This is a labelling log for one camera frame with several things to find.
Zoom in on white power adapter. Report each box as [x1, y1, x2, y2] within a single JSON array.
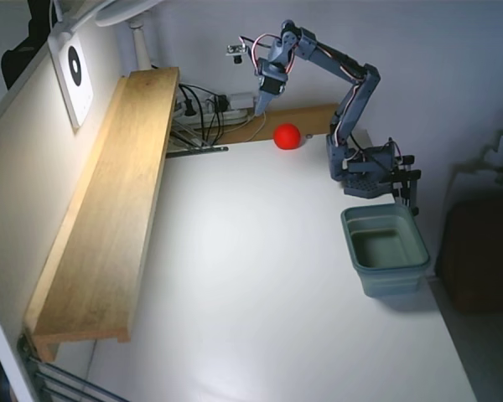
[[227, 92, 256, 108]]

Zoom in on grey plastic container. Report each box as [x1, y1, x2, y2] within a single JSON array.
[[340, 204, 432, 299]]

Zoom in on blue-grey gripper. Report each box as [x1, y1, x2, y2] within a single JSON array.
[[253, 38, 297, 117]]

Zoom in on long wooden shelf board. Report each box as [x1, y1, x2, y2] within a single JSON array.
[[23, 66, 181, 363]]

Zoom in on white panel with black circle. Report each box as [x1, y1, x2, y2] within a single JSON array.
[[47, 32, 96, 134]]

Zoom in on grey metal bracket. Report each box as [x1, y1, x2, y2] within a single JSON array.
[[166, 145, 231, 159]]

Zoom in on wooden back board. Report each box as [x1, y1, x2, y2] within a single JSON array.
[[217, 103, 340, 146]]

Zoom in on grey metal rack rails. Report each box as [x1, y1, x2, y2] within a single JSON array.
[[167, 119, 206, 147]]

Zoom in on white power strip with cables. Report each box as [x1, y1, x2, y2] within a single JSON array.
[[178, 83, 227, 147]]

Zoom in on aluminium frame rails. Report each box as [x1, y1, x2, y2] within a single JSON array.
[[16, 330, 131, 402]]

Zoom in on dark brown chair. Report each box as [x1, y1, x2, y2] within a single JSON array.
[[438, 198, 503, 313]]

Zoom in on thin white cable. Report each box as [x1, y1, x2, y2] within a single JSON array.
[[246, 111, 267, 142]]

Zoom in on black table clamp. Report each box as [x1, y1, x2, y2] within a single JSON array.
[[392, 154, 423, 217]]

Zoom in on red ball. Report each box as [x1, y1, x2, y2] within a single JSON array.
[[272, 122, 302, 151]]

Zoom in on white desk lamp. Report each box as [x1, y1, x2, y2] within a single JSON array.
[[49, 0, 164, 70]]

